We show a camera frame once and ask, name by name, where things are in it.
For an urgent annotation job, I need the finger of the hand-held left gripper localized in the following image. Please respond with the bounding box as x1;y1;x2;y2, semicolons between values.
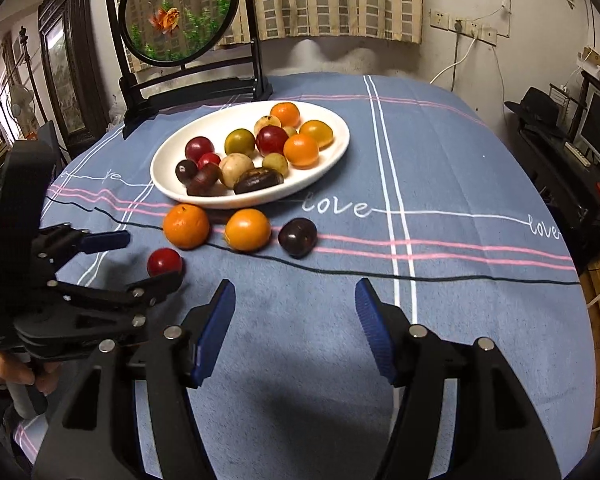
30;224;131;282
46;270;184;347

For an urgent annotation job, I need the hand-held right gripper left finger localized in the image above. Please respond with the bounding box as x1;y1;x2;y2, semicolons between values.
30;279;237;480

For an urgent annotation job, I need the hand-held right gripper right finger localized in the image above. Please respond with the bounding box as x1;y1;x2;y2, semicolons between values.
355;277;563;480

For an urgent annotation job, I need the large textured orange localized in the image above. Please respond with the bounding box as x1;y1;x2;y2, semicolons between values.
163;203;211;250

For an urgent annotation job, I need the smooth orange fruit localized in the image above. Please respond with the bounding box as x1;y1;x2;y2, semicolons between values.
224;208;272;253
283;133;320;169

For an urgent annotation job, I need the dark purple plum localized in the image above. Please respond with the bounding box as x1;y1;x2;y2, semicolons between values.
278;218;318;259
175;159;199;185

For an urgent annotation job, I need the dark red plum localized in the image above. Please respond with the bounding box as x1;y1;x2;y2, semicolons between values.
185;136;214;162

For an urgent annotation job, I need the pale yellow pomegranate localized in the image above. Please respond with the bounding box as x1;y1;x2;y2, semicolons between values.
218;154;255;189

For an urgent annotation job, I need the large dark brown fruit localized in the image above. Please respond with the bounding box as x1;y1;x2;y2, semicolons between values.
233;169;284;195

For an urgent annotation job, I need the yellow-green round fruit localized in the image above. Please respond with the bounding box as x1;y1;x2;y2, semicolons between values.
224;129;257;157

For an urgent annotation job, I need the white oval plate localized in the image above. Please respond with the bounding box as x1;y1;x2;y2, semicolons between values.
150;100;351;210

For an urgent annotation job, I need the large red apple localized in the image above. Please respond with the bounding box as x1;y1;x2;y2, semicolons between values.
256;125;289;157

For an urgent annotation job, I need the yellow-orange persimmon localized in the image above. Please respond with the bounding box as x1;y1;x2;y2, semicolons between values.
299;120;335;149

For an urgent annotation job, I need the orange tangerine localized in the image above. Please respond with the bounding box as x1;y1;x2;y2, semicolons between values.
270;102;301;128

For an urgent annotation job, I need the person's left hand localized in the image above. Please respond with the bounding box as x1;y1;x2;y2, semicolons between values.
0;352;63;396

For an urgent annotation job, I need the blue striped tablecloth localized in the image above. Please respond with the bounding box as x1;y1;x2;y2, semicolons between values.
10;72;598;480

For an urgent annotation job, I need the white electric fan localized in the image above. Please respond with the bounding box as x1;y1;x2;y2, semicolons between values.
7;82;36;133

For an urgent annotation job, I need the dark framed painting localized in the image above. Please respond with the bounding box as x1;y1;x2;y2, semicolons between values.
37;0;108;148

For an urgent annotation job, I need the dark coat stand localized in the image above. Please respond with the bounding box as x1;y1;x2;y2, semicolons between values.
17;27;48;126

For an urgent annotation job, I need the black computer desk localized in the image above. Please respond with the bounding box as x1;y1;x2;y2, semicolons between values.
515;120;600;273

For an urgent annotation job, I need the round goldfish screen black stand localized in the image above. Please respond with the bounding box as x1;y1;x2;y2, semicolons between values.
103;0;273;140

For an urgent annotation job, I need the white keyboard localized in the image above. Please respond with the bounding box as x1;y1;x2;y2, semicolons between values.
565;142;592;167

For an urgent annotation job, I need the black hat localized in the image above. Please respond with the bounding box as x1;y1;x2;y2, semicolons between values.
504;86;563;128

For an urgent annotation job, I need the beige checked curtain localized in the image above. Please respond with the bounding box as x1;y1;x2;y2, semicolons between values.
125;0;424;73

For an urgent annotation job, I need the white power cable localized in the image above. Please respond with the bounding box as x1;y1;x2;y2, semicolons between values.
430;35;477;93

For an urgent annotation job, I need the white wall socket row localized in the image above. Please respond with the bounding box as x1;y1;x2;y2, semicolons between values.
452;19;498;45

